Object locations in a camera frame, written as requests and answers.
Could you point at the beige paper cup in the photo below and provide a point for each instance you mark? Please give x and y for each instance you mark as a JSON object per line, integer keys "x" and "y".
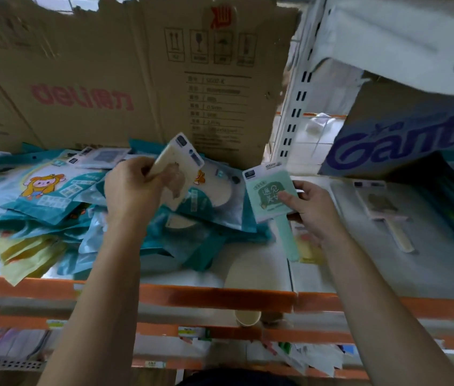
{"x": 247, "y": 318}

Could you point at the cream packaged hand mirror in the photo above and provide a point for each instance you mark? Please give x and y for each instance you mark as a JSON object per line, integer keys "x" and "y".
{"x": 311, "y": 251}

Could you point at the person's right hand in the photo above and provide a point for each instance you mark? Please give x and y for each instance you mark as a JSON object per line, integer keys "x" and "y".
{"x": 319, "y": 217}

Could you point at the brown plastic cup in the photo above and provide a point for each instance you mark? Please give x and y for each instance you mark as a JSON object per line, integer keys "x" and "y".
{"x": 273, "y": 318}

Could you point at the person's left forearm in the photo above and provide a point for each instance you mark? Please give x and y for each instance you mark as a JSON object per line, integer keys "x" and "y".
{"x": 98, "y": 309}

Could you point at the person's left hand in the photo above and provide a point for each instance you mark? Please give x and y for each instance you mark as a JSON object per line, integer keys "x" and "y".
{"x": 134, "y": 196}

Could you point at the person's right forearm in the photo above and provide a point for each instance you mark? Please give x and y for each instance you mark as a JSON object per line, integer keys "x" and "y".
{"x": 387, "y": 317}

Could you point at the person's black shirt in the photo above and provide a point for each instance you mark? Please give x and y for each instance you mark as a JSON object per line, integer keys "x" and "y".
{"x": 235, "y": 378}

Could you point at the cardboard sheet blue lettering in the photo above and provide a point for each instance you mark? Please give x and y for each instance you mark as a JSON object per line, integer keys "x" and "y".
{"x": 391, "y": 140}

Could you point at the green hand mirror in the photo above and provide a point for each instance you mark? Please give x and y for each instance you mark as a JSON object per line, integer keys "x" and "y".
{"x": 269, "y": 192}

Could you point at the beige hand mirror brown print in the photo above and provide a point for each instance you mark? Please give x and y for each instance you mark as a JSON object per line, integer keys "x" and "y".
{"x": 178, "y": 156}
{"x": 383, "y": 205}

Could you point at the pile of white paper cards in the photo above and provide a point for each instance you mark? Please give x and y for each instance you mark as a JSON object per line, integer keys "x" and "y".
{"x": 311, "y": 357}

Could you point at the messy pile of teal packets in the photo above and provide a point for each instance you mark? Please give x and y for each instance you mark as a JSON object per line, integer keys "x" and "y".
{"x": 50, "y": 205}

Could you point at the white metal shelf orange trim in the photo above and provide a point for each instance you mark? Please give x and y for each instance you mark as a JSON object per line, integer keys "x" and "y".
{"x": 431, "y": 273}
{"x": 211, "y": 297}

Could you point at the brown cardboard sheet red print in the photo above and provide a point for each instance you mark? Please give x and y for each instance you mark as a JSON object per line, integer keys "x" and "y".
{"x": 90, "y": 56}

